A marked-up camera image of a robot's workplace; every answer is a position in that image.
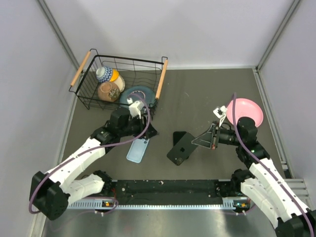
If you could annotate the beige bowl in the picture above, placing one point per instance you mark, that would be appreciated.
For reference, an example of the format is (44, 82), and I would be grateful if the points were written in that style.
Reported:
(120, 83)

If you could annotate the aluminium frame rail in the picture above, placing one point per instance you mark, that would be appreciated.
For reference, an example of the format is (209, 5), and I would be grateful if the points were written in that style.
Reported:
(298, 186)

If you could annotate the brown ceramic bowl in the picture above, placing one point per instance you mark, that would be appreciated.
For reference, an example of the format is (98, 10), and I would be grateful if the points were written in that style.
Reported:
(108, 91)

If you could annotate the dark teal plate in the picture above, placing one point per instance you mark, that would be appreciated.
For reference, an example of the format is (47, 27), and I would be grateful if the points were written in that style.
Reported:
(135, 93)

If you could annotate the blue white patterned bowl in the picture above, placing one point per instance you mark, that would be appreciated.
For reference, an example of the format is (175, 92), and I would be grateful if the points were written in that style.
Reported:
(104, 74)

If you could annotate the black smartphone face down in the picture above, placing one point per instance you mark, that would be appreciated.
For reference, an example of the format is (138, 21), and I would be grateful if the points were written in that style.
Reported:
(182, 150)

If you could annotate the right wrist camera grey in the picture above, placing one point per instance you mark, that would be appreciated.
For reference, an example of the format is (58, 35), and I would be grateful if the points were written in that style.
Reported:
(220, 113)

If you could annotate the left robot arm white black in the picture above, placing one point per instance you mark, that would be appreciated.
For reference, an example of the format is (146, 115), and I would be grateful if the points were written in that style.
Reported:
(53, 191)

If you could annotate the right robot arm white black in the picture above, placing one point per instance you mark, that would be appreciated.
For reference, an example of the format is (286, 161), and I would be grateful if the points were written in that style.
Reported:
(261, 181)

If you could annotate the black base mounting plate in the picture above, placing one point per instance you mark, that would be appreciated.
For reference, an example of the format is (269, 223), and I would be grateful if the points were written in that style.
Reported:
(166, 192)

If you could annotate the grey slotted cable duct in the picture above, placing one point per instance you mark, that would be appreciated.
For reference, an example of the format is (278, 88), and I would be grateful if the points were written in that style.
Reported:
(106, 204)

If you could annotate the black wire dish basket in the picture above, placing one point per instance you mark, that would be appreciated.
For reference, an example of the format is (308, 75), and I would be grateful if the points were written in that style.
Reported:
(134, 72)

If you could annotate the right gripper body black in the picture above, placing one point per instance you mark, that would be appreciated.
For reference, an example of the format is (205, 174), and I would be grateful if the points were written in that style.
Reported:
(215, 139)

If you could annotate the blue smartphone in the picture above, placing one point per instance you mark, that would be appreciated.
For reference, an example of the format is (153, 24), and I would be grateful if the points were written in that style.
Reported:
(177, 136)

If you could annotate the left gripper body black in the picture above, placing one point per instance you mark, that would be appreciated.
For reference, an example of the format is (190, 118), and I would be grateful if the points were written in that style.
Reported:
(137, 128)

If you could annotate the pink plate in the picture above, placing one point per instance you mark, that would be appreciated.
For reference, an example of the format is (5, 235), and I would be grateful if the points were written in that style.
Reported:
(248, 108)

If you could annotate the yellow bowl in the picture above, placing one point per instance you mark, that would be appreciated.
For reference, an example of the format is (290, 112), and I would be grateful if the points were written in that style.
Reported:
(114, 75)

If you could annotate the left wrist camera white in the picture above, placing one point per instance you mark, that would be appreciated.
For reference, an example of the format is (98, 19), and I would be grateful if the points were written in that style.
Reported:
(135, 107)

